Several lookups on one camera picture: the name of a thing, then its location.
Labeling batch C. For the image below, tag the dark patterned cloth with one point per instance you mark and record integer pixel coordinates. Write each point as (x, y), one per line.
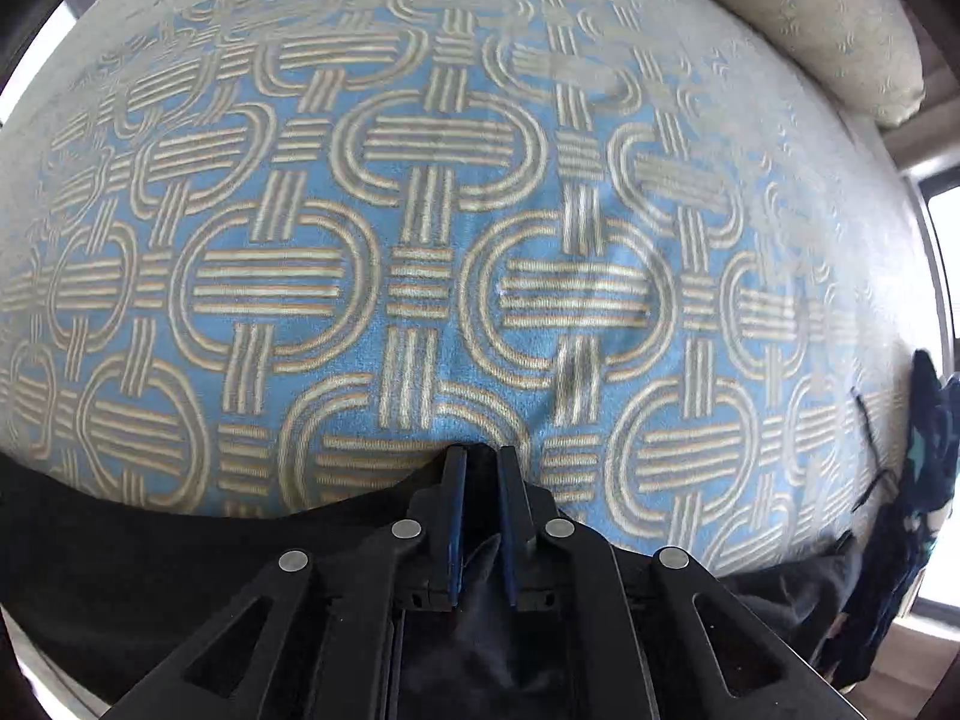
(922, 465)

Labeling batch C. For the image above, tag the beige patterned pillow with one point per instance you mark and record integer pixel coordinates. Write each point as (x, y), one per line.
(810, 15)

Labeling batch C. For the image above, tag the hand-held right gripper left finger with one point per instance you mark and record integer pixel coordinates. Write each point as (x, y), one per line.
(452, 532)

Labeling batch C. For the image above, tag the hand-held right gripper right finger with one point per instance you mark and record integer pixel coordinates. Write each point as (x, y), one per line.
(510, 532)

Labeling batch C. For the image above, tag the blue patterned bedspread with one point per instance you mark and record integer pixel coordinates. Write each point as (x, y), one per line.
(420, 202)

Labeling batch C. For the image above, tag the black pants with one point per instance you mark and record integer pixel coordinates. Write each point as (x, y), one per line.
(150, 547)

